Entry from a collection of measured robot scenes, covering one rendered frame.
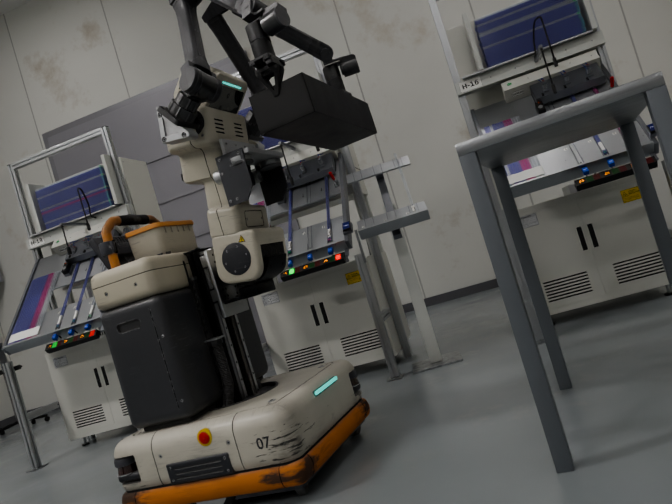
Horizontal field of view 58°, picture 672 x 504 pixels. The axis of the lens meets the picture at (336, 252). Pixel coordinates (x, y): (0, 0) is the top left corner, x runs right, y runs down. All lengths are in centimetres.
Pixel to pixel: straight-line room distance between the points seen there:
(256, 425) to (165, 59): 556
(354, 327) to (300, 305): 33
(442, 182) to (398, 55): 129
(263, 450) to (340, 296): 167
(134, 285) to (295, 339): 163
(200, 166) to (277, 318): 160
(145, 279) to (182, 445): 51
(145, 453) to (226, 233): 72
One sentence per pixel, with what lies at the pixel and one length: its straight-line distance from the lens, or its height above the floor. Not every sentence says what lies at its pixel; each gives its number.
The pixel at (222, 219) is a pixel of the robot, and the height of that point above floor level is 86.
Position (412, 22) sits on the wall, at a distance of 625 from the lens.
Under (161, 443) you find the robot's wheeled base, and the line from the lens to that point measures 202.
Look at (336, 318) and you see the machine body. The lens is 339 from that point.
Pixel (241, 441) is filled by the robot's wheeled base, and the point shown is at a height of 21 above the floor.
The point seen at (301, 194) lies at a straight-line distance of 343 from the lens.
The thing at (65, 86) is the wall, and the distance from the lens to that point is 759.
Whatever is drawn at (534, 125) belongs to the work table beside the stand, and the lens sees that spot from 147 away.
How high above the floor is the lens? 60
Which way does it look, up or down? 2 degrees up
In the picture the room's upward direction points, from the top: 17 degrees counter-clockwise
